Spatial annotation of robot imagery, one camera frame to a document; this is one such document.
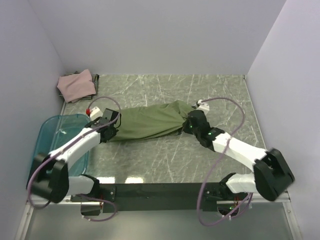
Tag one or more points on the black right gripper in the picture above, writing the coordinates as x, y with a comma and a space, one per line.
186, 127

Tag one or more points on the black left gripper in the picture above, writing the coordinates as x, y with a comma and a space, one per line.
115, 130

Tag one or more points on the green graphic tank top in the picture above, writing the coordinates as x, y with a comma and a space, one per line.
150, 122

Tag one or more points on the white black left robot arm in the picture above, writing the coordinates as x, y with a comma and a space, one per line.
49, 176

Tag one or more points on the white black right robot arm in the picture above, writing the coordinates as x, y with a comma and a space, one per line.
270, 174

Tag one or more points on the folded striped tank top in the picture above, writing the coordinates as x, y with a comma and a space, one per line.
95, 81

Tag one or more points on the folded pink tank top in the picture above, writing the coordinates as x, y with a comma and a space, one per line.
76, 86

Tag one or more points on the teal plastic bin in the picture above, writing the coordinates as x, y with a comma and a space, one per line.
57, 131

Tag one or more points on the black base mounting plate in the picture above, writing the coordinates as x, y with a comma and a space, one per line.
166, 196

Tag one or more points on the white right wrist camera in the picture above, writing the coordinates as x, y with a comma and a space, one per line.
202, 106

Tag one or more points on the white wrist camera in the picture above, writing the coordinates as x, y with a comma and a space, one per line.
94, 112
202, 106

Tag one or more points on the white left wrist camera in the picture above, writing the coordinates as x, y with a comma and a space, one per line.
94, 112

